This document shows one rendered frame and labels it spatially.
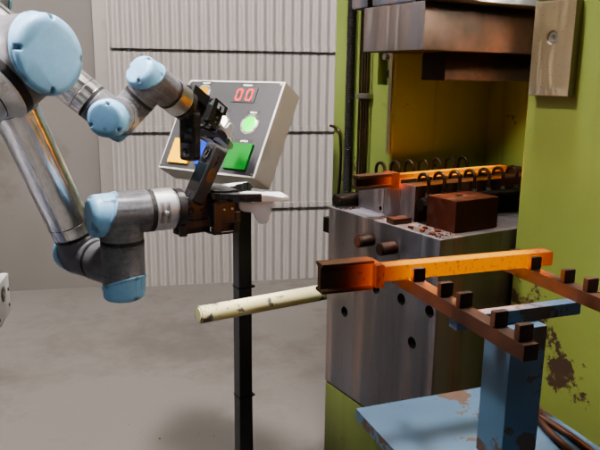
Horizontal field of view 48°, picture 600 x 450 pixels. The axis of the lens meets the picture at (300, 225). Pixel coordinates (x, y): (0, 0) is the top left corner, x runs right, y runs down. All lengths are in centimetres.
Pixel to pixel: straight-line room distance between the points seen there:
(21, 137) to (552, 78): 94
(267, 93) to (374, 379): 79
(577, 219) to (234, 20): 285
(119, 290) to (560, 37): 91
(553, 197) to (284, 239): 283
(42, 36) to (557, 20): 88
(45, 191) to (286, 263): 296
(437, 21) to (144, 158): 267
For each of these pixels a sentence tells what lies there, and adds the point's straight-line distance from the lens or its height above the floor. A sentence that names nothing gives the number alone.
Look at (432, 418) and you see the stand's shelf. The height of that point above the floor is 67.
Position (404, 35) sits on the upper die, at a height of 130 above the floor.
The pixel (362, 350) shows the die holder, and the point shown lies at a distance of 156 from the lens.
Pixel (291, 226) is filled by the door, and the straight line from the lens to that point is 404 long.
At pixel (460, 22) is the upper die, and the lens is 149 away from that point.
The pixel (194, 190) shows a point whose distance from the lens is 123.
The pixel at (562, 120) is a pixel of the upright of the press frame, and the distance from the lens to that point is 136.
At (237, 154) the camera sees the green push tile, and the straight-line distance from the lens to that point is 177.
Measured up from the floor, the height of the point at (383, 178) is 100.
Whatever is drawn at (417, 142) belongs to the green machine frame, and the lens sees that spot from 177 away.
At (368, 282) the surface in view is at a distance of 100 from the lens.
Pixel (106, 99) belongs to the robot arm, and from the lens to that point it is 139.
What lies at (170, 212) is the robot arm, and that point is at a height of 98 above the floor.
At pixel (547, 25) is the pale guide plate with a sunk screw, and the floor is 131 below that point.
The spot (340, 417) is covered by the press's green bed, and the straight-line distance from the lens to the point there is 171.
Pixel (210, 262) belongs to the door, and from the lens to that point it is 402.
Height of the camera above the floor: 122
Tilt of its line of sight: 13 degrees down
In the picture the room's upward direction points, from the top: 1 degrees clockwise
